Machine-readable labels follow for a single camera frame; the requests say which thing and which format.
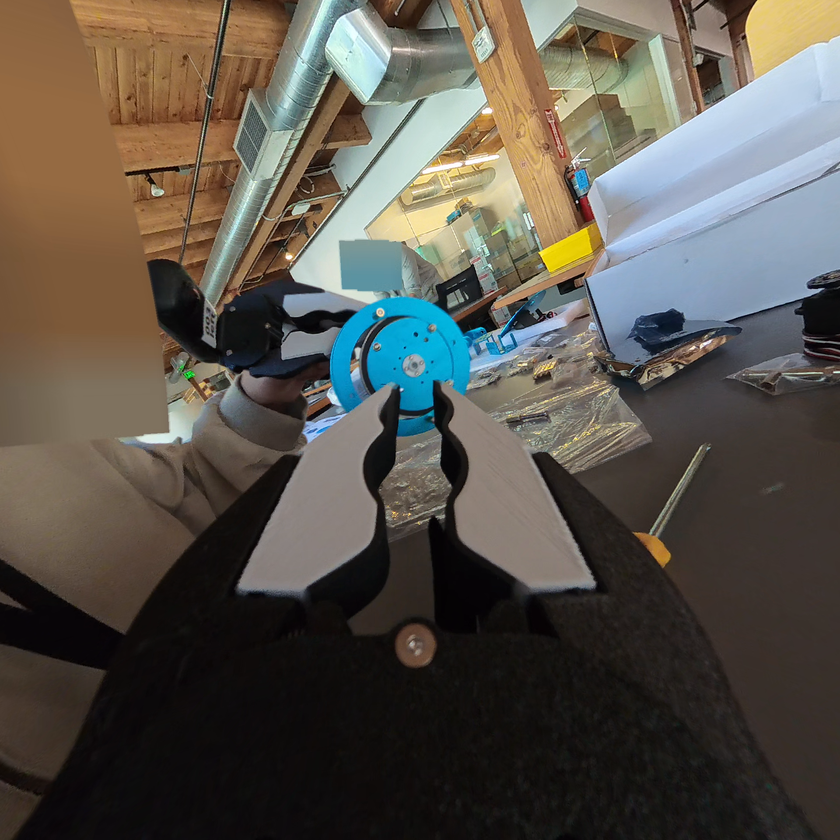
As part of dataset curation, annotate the person's beige jacket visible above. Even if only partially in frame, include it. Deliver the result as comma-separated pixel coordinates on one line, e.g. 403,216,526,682
0,436,204,840

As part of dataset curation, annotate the black ceiling pipe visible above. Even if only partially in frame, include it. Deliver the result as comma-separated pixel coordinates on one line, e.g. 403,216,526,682
177,0,234,263

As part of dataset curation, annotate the wooden support post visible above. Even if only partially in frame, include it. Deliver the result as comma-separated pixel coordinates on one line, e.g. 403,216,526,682
449,0,585,253

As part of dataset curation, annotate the person's left hand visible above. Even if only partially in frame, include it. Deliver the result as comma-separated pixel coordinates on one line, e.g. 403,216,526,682
249,367,331,403

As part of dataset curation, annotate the silver antistatic bag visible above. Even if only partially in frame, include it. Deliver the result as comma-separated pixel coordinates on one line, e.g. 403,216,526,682
600,308,744,392

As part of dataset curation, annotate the clear plastic bag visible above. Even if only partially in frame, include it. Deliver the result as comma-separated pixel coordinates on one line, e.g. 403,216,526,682
381,377,654,526

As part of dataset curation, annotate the small bag of brass parts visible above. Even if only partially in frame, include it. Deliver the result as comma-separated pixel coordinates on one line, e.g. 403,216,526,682
725,353,840,396

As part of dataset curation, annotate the black monitor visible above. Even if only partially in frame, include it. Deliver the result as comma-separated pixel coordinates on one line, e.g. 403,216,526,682
436,266,488,315

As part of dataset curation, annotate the black servo motor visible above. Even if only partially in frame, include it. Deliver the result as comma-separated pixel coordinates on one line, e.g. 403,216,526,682
794,269,840,362

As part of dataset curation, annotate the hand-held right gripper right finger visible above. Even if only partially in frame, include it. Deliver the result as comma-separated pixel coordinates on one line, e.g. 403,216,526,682
428,379,598,632

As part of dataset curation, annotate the wooden table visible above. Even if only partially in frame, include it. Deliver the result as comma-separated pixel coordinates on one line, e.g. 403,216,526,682
453,249,608,329

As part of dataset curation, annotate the silver rectangular duct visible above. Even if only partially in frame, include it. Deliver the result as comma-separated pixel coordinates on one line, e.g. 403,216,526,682
325,7,480,106

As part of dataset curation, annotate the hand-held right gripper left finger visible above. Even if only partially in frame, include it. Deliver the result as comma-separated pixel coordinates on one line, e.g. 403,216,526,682
235,383,403,619

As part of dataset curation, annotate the red fire extinguisher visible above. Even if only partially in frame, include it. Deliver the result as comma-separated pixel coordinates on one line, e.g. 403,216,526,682
563,150,595,224

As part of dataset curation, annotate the blue round turntable assembly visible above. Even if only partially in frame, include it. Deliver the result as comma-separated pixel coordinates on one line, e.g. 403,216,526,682
330,298,472,437

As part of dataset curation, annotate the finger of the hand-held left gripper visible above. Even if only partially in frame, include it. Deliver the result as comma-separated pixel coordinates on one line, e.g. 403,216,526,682
279,323,343,363
281,292,370,330

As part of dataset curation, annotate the person's left forearm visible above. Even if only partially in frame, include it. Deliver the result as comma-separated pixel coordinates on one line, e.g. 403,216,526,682
92,375,311,536

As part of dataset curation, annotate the group of blue metal brackets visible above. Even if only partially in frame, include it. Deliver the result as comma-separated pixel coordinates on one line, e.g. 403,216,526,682
459,327,521,358

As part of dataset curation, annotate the silver spiral duct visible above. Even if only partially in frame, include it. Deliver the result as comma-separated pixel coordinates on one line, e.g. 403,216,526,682
197,0,368,309

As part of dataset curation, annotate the blue round metal plate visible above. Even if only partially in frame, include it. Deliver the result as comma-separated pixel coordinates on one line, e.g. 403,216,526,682
502,292,547,332

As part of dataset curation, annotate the stack of cardboard boxes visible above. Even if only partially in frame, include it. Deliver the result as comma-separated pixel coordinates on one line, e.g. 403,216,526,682
446,203,546,293

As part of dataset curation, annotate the yellow storage bin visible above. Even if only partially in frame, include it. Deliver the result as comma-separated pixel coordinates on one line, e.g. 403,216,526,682
538,222,605,273

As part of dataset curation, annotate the pile of small hardware bags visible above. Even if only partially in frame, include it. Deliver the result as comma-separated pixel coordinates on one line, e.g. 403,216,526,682
469,328,608,388

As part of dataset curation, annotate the white and orange cardboard box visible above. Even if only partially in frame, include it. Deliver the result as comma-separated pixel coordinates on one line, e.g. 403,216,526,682
584,39,840,355

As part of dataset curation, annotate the yellow handled screwdriver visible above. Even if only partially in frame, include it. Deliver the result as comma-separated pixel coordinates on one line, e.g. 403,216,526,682
633,443,713,568

